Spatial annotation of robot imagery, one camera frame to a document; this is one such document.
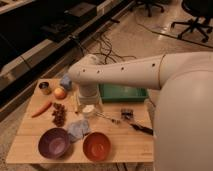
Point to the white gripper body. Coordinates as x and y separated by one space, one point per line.
88 94

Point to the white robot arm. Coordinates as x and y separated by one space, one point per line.
183 121

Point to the red bowl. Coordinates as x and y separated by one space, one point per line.
96 147

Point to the purple bowl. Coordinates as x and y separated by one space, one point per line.
54 143

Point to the white cup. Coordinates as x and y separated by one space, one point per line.
88 111

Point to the green plastic tray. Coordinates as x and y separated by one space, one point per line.
115 93

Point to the metal fork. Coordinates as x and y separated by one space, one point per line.
107 117

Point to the blue sponge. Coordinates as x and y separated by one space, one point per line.
66 83

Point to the brown grape bunch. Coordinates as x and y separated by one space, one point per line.
59 114

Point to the crumpled blue cloth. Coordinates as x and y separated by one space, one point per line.
77 130

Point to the orange carrot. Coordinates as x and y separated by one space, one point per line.
42 109

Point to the small metal can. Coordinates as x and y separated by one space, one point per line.
45 88

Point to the black office chair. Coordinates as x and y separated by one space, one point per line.
202 12

